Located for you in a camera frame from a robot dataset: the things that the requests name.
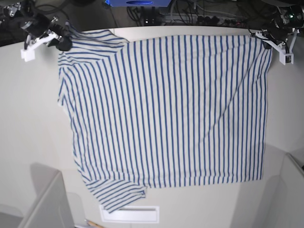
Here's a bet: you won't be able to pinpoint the wooden pencil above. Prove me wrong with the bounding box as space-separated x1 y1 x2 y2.
85 219 102 228

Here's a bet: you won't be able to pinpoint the blue device box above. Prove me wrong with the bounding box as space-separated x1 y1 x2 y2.
105 0 171 7

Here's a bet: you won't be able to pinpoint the white partition panel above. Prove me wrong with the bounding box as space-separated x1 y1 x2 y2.
0 171 75 228
230 152 304 228

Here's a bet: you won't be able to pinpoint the right white partition panel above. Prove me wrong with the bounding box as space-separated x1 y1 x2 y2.
230 152 304 228

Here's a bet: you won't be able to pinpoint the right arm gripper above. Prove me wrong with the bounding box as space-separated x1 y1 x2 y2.
21 13 73 51

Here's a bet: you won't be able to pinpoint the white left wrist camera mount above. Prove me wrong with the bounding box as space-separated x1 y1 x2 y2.
248 28 300 65

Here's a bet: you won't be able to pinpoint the white rectangular tray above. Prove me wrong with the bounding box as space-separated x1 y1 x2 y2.
100 206 160 224

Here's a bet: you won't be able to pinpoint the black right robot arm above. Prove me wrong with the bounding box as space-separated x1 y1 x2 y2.
0 0 72 53

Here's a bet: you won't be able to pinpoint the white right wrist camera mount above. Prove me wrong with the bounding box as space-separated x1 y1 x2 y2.
20 30 62 62

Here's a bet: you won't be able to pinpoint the blue white striped T-shirt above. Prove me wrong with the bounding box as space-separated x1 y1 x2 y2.
58 25 272 213

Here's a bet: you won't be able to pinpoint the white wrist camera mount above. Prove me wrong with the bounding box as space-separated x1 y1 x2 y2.
20 30 62 62
248 28 300 65

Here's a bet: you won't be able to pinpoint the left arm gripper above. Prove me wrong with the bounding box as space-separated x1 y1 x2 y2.
260 7 304 49

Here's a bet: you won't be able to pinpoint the left white partition panel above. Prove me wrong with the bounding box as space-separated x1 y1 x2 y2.
0 171 75 228

